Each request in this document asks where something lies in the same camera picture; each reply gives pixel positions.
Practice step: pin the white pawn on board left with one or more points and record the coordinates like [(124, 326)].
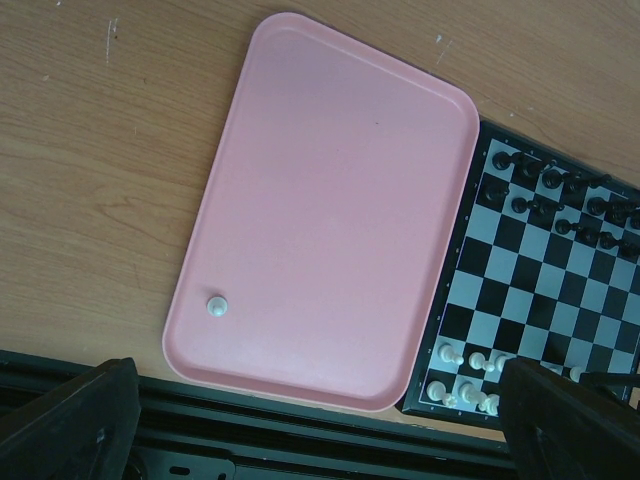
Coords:
[(448, 354)]

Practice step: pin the black white chess board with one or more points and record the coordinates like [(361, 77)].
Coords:
[(561, 304)]

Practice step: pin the row of black chess pieces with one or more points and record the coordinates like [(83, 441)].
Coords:
[(562, 200)]

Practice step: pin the pink plastic tray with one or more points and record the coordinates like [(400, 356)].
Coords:
[(324, 223)]

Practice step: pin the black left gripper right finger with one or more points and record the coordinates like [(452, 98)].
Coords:
[(558, 429)]

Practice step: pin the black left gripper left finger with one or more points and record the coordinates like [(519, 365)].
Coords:
[(83, 429)]

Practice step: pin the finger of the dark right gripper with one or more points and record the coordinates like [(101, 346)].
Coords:
[(611, 379)]

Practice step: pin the white chess piece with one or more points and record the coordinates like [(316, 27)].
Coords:
[(217, 306), (500, 362), (470, 394), (478, 361), (436, 391), (489, 405), (575, 373)]

